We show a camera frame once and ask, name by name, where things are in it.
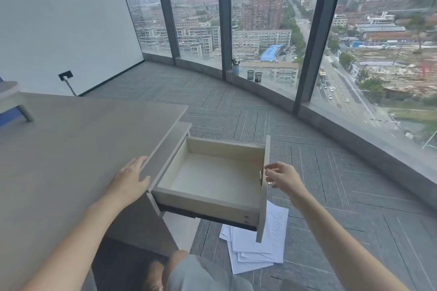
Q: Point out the person's right hand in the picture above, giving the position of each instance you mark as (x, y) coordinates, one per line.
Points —
(286, 178)

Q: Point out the person's left hand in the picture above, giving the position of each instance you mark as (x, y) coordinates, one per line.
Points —
(128, 181)

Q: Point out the stack of white printed papers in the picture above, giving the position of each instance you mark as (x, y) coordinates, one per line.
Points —
(273, 226)

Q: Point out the light wooden drawer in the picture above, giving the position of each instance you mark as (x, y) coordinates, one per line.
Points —
(211, 178)

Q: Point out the person's right forearm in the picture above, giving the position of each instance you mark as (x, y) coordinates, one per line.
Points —
(341, 239)

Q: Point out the person's left forearm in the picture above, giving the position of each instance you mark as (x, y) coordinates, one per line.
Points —
(78, 243)

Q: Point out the grey wooden desk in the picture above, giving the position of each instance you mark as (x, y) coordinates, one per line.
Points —
(68, 164)

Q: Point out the person's bare leg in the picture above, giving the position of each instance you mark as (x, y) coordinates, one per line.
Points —
(170, 267)

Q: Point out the person's grey shorts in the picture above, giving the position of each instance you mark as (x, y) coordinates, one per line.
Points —
(205, 277)

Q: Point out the black mesh pen cup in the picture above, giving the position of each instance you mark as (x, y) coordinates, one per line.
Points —
(258, 77)
(250, 75)

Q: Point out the small potted plant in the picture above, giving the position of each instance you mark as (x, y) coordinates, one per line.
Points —
(235, 68)

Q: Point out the blue perforated metal panel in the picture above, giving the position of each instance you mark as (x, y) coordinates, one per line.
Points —
(8, 118)

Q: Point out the black wall socket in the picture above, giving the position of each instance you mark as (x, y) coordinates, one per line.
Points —
(65, 75)

